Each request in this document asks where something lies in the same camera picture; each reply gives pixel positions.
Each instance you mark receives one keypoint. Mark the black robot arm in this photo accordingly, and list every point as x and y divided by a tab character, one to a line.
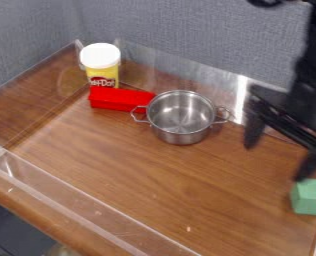
305	64

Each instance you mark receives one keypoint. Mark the clear acrylic table barrier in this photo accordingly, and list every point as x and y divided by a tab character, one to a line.
97	182

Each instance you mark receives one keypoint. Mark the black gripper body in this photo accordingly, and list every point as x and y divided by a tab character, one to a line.
288	112

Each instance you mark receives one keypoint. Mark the red rectangular block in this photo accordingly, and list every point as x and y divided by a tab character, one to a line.
118	99

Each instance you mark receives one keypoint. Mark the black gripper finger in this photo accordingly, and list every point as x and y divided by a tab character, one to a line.
307	168
255	125

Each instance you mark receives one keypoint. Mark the small steel pot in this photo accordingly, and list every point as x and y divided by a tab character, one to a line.
181	116

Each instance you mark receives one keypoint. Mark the green foam block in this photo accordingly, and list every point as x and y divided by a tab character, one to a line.
303	197

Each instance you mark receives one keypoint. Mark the yellow Play-Doh can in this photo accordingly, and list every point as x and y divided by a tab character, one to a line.
101	59

